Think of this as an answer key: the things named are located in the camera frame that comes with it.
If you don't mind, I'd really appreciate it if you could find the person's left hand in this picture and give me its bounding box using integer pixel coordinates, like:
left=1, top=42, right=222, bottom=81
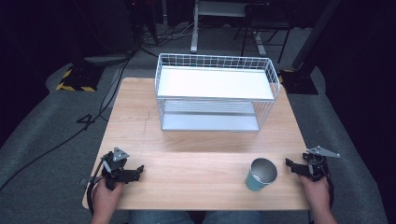
left=91, top=178, right=126, bottom=220

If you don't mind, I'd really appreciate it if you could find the white wire two-tier rack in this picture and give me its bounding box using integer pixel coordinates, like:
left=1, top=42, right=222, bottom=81
left=154, top=52, right=281, bottom=133

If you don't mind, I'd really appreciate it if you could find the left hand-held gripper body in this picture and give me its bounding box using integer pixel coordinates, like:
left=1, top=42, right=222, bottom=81
left=101, top=147, right=140, bottom=191

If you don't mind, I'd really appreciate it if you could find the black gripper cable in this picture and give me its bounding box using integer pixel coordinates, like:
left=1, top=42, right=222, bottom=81
left=86, top=158, right=108, bottom=217
left=322, top=161, right=336, bottom=210

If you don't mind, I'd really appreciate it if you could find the teal cup with metal inside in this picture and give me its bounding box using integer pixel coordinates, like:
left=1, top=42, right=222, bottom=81
left=245, top=157, right=278, bottom=192

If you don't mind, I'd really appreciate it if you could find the striped black stand base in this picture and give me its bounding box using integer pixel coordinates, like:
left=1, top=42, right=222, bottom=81
left=55, top=63, right=106, bottom=93
left=277, top=68, right=319, bottom=95

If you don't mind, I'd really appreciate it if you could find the person's leg in jeans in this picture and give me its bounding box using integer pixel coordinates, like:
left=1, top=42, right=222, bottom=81
left=201, top=210, right=264, bottom=224
left=128, top=210, right=191, bottom=224

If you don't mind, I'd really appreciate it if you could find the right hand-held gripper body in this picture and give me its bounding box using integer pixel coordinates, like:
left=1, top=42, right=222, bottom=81
left=298, top=145, right=341, bottom=183

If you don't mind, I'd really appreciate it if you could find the long black floor cable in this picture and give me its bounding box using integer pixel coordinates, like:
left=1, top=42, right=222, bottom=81
left=0, top=57, right=134, bottom=192

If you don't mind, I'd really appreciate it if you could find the person's left leg in jeans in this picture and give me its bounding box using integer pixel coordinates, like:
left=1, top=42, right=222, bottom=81
left=128, top=210, right=191, bottom=224

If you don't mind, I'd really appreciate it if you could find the person's right hand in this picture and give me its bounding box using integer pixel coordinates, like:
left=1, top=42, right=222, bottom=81
left=298, top=174, right=332, bottom=214

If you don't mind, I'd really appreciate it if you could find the black chair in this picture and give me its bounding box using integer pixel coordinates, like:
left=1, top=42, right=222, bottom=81
left=233, top=2, right=294, bottom=64

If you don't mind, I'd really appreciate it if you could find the person's right leg in jeans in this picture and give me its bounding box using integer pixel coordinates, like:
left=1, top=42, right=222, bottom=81
left=201, top=210, right=264, bottom=224

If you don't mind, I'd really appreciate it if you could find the black slanted stand pole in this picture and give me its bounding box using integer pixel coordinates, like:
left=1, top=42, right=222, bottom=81
left=290, top=0, right=342, bottom=71

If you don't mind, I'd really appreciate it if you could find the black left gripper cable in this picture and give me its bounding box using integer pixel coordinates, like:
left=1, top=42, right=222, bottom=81
left=86, top=158, right=108, bottom=217

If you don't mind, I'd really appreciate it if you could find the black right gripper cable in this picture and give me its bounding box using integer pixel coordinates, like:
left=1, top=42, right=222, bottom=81
left=322, top=161, right=336, bottom=210

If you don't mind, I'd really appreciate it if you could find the white desk frame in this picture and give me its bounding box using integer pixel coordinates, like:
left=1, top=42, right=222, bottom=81
left=190, top=0, right=269, bottom=58

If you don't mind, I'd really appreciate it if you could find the bundle of floor cables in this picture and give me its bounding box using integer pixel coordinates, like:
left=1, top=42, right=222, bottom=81
left=136, top=21, right=195, bottom=50

